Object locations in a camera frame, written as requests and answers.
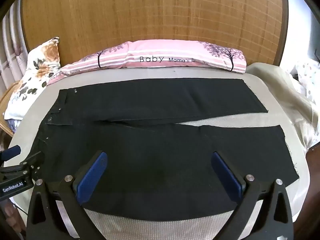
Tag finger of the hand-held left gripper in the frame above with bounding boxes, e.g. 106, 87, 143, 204
0, 147, 21, 161
0, 151, 45, 180

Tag pale patterned curtain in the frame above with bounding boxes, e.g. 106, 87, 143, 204
0, 5, 32, 100

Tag beige blanket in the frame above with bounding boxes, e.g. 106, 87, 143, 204
246, 62, 320, 153

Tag pink striped blanket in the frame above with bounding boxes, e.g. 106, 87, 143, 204
46, 39, 247, 85

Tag floral pillow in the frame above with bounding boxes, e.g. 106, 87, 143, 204
4, 37, 62, 120

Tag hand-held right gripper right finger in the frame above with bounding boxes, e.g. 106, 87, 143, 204
211, 151, 294, 240

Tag black pants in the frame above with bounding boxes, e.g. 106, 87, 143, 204
29, 78, 300, 222

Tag wooden bamboo headboard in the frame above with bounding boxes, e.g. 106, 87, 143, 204
19, 0, 288, 67

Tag white polka-dot cloth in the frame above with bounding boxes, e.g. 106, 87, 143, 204
286, 59, 320, 100

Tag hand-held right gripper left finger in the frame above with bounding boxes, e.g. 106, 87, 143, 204
26, 151, 108, 240

